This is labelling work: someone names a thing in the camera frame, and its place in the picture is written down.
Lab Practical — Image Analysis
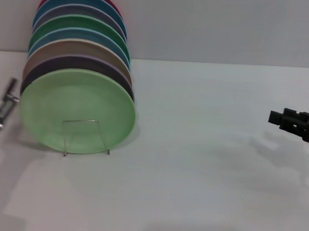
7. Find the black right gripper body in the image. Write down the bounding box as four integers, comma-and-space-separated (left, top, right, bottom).
278, 107, 309, 144

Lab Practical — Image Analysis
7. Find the light green plate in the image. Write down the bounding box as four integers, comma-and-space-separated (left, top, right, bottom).
17, 65, 140, 158

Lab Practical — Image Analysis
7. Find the lilac plate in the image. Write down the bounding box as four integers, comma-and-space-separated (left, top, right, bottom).
19, 52, 138, 105

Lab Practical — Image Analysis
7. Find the light blue plate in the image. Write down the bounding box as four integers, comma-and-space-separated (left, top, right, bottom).
26, 24, 134, 69

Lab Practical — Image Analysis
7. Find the beige plate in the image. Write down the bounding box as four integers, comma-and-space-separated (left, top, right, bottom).
21, 35, 136, 87

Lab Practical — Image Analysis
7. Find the dark green plate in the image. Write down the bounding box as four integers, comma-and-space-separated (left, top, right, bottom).
27, 12, 132, 58

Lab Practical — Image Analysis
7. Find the grey purple plate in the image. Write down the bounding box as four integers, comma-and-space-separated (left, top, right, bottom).
31, 2, 128, 40

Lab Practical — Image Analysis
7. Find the dark teal blue plate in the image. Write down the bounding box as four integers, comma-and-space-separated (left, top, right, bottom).
31, 0, 130, 40

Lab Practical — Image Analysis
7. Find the clear wire plate rack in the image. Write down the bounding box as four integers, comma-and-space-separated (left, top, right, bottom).
61, 117, 113, 160

